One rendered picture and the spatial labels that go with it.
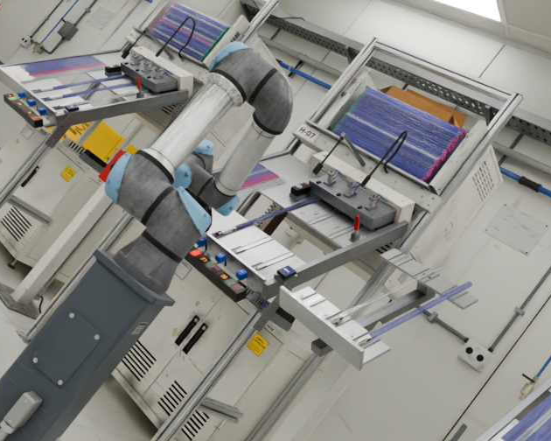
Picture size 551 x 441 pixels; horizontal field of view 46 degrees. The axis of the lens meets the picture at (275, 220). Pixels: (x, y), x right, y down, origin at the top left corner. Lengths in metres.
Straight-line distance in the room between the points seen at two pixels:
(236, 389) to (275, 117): 1.06
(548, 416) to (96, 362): 1.17
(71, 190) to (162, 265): 1.79
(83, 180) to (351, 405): 1.97
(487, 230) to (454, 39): 1.51
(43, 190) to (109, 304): 1.95
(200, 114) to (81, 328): 0.58
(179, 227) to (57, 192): 1.87
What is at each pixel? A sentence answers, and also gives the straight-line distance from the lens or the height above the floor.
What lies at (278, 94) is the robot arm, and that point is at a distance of 1.69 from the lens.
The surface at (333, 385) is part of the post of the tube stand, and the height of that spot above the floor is 0.61.
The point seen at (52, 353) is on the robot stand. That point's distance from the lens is 1.57.
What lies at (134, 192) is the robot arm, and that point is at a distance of 1.55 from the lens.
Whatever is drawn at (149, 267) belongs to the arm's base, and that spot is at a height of 0.59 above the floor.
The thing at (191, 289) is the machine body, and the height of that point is 0.52.
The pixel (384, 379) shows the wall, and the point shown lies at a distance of 3.93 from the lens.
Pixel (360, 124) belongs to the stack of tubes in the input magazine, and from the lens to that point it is 2.77.
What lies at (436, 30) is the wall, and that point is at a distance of 5.01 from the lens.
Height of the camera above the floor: 0.74
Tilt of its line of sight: 4 degrees up
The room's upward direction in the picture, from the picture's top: 38 degrees clockwise
